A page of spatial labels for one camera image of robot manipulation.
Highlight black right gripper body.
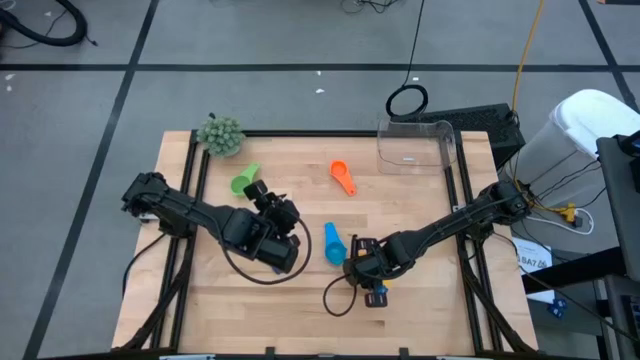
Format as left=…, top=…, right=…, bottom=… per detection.
left=342, top=247, right=390, bottom=296

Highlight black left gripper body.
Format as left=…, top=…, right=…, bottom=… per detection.
left=257, top=192, right=302, bottom=239

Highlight green measuring cup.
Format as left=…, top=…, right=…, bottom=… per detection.
left=229, top=161, right=263, bottom=198

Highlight light blue measuring cup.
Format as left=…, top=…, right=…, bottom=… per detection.
left=323, top=221, right=349, bottom=267

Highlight orange measuring cup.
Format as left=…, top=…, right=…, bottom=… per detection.
left=329, top=159, right=359, bottom=198

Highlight clear plastic basket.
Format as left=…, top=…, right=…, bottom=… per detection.
left=375, top=118, right=458, bottom=177

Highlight white paper label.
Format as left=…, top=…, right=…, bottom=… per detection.
left=510, top=235, right=554, bottom=276

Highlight black perforated equipment case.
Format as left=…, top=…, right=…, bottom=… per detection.
left=394, top=102, right=527, bottom=169

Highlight grey side table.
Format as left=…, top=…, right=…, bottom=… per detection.
left=595, top=130, right=640, bottom=284

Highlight white lidded bin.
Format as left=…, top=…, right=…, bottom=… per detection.
left=504, top=88, right=640, bottom=201

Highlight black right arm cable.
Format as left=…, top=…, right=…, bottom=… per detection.
left=322, top=273, right=359, bottom=318

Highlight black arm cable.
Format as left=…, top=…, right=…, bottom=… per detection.
left=218, top=215, right=314, bottom=287
left=322, top=273, right=359, bottom=318

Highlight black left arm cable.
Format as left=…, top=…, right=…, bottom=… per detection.
left=218, top=215, right=314, bottom=287

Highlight black metal table frame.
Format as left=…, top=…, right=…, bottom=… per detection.
left=117, top=128, right=539, bottom=360

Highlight black hanging cable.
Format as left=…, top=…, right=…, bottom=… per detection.
left=384, top=0, right=430, bottom=120

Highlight tangled black floor cables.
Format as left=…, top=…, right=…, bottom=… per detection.
left=340, top=0, right=403, bottom=15

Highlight white cable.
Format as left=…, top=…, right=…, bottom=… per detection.
left=524, top=207, right=596, bottom=237

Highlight thick black hose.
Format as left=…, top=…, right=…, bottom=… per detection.
left=0, top=0, right=99, bottom=49

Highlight yellow hanging cable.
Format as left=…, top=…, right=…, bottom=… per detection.
left=509, top=0, right=547, bottom=117

